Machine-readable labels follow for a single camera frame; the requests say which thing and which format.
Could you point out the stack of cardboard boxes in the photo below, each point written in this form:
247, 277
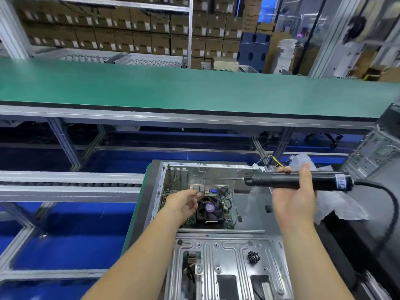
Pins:
125, 28

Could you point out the metal heatsink cooler fan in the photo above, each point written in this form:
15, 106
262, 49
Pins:
211, 208

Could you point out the dark grey case side panel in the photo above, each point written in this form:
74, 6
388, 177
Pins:
381, 215

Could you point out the person's right forearm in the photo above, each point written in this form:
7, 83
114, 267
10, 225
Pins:
312, 265

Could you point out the aluminium roller conveyor rail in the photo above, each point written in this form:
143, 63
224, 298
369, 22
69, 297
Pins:
62, 185

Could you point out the person's left forearm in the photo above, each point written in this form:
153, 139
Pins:
131, 265

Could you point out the grey computer tower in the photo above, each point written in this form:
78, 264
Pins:
375, 150

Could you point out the green motherboard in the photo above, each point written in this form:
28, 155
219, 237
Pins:
172, 184

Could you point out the black and silver computer case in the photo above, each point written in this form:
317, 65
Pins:
219, 265

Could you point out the person's left hand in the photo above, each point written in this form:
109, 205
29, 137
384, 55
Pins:
181, 206

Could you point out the person's right hand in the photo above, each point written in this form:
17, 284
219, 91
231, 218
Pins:
294, 203

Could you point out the black electric screwdriver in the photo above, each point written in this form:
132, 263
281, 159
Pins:
300, 180

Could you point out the white bubble wrap bag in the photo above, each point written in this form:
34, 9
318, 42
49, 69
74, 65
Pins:
331, 203

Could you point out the green conveyor belt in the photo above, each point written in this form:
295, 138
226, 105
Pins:
187, 87

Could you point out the grey power supply unit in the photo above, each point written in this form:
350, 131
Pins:
275, 162

